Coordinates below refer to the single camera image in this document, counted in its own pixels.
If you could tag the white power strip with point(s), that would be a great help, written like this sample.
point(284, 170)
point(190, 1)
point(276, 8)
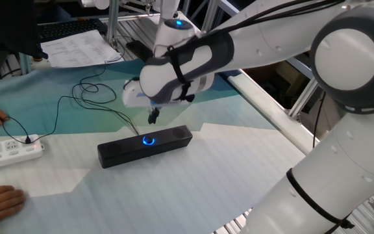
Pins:
point(8, 152)

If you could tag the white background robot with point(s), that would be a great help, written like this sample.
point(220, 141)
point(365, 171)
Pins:
point(167, 6)

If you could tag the printed white paper sheet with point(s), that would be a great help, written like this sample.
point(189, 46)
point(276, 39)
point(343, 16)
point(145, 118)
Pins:
point(76, 48)

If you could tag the black keyboard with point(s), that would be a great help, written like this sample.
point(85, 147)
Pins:
point(67, 29)

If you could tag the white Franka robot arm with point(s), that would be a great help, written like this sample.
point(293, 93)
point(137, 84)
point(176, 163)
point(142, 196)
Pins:
point(336, 156)

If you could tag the black speaker bar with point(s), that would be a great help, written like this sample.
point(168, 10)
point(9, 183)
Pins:
point(125, 152)

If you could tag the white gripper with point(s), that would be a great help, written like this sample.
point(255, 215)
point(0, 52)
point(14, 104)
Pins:
point(132, 96)

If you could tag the black monitor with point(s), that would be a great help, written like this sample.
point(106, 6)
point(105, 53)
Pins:
point(5, 26)

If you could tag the aluminium frame post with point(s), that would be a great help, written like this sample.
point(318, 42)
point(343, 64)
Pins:
point(211, 13)
point(113, 19)

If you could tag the teal and white tablecloth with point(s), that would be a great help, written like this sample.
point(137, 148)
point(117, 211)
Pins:
point(174, 195)

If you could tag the black flat device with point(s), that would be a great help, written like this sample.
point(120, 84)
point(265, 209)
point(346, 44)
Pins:
point(138, 48)

